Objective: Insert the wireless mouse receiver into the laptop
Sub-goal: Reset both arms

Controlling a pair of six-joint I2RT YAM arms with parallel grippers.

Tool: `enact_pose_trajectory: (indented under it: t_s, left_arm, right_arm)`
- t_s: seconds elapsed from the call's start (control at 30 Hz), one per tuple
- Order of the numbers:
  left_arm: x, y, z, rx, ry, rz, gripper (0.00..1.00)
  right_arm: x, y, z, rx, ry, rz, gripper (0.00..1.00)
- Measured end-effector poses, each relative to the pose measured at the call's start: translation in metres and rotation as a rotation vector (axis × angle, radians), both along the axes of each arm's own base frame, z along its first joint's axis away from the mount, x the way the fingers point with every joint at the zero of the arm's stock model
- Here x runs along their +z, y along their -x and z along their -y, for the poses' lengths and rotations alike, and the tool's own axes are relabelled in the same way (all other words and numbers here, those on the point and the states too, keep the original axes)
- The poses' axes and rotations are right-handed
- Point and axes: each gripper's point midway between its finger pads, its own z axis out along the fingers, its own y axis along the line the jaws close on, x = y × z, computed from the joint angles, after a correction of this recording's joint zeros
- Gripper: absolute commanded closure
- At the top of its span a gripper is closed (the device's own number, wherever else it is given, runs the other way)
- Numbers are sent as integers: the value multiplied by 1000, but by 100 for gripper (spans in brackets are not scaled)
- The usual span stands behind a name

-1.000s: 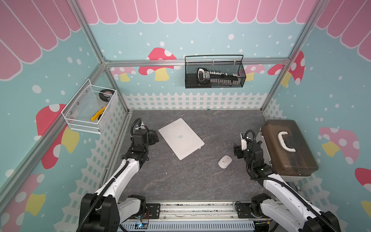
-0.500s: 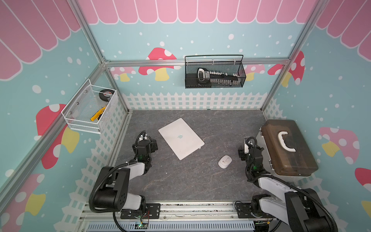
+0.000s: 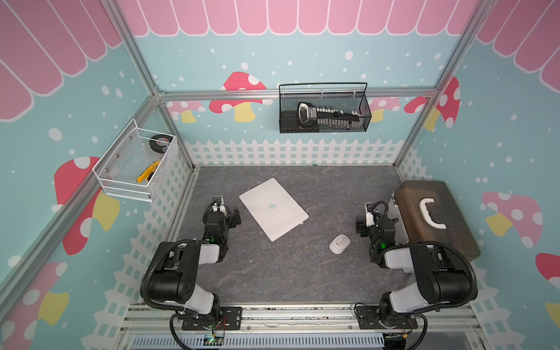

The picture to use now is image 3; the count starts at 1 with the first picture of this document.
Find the white wireless mouse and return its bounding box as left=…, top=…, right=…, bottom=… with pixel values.
left=329, top=234, right=351, bottom=255

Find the silver laptop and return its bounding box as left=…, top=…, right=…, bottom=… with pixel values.
left=239, top=178, right=309, bottom=242

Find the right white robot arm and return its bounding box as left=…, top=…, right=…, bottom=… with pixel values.
left=354, top=201, right=478, bottom=330

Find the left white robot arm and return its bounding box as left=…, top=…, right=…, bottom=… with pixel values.
left=140, top=196, right=242, bottom=329

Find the brown lidded storage box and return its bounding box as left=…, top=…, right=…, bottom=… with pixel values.
left=388, top=180, right=481, bottom=262

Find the yellow tool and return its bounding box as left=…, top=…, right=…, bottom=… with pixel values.
left=137, top=160, right=160, bottom=183

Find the black tape roll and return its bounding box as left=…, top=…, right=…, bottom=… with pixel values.
left=149, top=134, right=173, bottom=154

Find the socket bit set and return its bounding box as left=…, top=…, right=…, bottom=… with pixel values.
left=296, top=102, right=365, bottom=131

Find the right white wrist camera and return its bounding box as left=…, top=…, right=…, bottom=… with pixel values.
left=365, top=209, right=379, bottom=227

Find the white wire mesh basket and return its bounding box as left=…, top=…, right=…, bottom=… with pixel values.
left=93, top=120, right=179, bottom=202

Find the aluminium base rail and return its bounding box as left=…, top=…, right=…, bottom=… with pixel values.
left=113, top=303, right=491, bottom=349

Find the black wire mesh basket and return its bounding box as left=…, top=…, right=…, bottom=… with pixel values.
left=278, top=83, right=371, bottom=134

